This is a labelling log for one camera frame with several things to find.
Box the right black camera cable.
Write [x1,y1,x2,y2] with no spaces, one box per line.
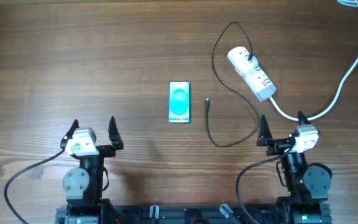
[235,143,296,224]

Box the turquoise screen Galaxy smartphone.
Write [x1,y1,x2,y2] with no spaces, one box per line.
[168,82,190,123]

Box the black camera cable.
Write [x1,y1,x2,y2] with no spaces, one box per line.
[235,143,296,224]
[3,148,67,224]

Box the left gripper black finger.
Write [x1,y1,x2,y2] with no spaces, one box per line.
[60,119,79,149]
[108,116,124,150]

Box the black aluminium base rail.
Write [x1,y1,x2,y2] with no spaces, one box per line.
[55,203,333,224]

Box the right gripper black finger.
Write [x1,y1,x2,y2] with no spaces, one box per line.
[256,114,273,147]
[298,111,311,126]

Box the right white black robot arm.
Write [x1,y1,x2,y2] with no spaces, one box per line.
[257,111,333,224]

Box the white USB charger plug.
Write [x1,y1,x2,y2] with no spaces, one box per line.
[234,55,259,75]

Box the white two-socket power strip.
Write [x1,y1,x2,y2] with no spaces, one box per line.
[227,47,277,101]

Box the left black camera cable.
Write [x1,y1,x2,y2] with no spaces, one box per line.
[3,148,67,224]

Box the black USB charging cable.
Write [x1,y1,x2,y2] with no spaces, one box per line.
[204,21,260,148]

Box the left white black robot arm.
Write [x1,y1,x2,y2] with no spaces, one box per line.
[55,117,124,224]

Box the white power strip cord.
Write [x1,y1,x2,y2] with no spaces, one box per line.
[268,0,358,122]

